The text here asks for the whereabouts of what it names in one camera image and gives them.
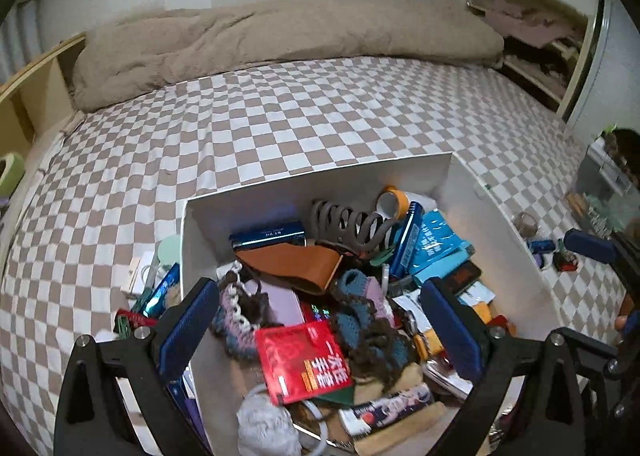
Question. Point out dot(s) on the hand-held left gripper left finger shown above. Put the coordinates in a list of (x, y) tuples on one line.
[(187, 331)]

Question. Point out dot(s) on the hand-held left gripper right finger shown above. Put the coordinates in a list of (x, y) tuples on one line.
[(450, 331)]

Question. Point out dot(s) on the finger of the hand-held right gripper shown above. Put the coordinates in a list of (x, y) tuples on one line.
[(625, 376), (590, 246)]

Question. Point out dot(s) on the white cardboard box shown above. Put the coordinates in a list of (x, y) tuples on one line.
[(325, 181)]

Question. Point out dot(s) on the purple crochet scrunchie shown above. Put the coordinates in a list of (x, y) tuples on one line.
[(240, 321)]

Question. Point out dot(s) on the small glass jar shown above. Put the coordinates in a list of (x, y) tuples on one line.
[(526, 225)]

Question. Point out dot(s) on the clear plastic storage bin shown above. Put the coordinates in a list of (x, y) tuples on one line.
[(595, 176)]

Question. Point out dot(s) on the mint green round lid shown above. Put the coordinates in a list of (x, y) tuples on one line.
[(169, 253)]

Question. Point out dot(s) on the teal crochet scrunchie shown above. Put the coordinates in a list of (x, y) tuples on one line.
[(370, 331)]

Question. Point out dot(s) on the blue packet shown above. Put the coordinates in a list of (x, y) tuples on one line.
[(437, 241)]

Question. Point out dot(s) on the white printed lighter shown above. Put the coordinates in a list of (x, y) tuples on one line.
[(385, 408)]

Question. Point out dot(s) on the dark leopard print cloth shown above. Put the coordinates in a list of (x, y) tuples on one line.
[(625, 151)]

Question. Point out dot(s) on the red packet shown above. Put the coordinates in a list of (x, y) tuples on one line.
[(300, 361)]

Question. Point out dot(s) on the brown leather pouch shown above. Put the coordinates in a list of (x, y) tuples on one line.
[(290, 266)]

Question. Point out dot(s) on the dark blue flat box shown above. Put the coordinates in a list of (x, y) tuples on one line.
[(267, 236)]

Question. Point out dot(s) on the orange tape roll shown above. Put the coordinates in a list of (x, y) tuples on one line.
[(395, 201)]

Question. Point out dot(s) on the grey hair claw clip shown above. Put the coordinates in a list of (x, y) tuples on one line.
[(350, 226)]

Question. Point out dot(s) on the wooden closet shelf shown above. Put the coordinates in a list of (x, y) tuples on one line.
[(575, 81)]

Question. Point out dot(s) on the white louvered door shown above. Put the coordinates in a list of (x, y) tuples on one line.
[(617, 61)]

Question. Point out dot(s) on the dark clothes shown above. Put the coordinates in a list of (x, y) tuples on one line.
[(535, 63)]

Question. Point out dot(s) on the checkered bedsheet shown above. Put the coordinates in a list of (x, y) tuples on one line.
[(250, 111)]

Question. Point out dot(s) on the pink clothes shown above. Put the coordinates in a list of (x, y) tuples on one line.
[(525, 21)]

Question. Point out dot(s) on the wooden bedside shelf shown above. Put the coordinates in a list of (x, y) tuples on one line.
[(45, 81)]

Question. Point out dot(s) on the beige duvet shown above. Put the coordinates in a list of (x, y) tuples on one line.
[(250, 46)]

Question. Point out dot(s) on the pale blue curtain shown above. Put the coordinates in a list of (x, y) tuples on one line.
[(20, 36)]

